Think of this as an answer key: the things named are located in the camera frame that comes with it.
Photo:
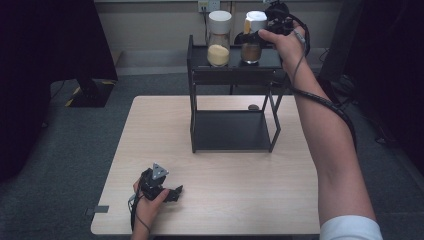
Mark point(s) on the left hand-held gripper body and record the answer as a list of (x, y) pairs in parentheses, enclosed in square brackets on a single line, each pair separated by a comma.
[(151, 185)]

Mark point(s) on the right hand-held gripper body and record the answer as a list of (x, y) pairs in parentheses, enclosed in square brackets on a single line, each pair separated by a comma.
[(280, 20)]

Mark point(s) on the glass jar with brown powder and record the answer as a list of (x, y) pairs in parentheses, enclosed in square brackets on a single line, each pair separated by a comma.
[(250, 53)]

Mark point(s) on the glass jar with yellow powder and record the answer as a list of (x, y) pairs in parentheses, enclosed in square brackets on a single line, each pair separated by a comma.
[(219, 53)]

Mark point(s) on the black metal shelf rack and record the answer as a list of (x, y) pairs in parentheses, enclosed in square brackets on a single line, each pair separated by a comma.
[(231, 130)]

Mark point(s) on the person's right hand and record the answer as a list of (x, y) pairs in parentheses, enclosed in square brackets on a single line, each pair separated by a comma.
[(288, 46)]

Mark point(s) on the person's left hand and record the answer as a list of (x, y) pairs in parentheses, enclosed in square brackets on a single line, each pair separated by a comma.
[(146, 213)]

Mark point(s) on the black chair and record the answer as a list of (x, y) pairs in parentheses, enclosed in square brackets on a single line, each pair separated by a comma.
[(238, 40)]

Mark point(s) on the grey table clamp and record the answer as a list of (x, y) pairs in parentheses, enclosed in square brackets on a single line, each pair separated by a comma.
[(96, 210)]

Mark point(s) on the dark stand with base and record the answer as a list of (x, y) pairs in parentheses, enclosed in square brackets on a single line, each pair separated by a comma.
[(340, 40)]

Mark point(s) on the small dark round object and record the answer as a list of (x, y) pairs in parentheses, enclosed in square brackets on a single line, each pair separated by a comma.
[(253, 107)]

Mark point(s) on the black stand base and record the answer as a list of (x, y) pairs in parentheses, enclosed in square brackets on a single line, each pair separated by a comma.
[(91, 95)]

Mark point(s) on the dark curtain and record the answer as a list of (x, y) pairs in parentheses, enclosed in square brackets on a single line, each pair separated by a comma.
[(393, 66), (40, 66)]

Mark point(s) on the white sleeve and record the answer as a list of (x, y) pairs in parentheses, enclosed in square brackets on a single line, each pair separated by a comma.
[(351, 230)]

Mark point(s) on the white wall socket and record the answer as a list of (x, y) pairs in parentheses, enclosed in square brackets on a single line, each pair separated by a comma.
[(205, 5)]

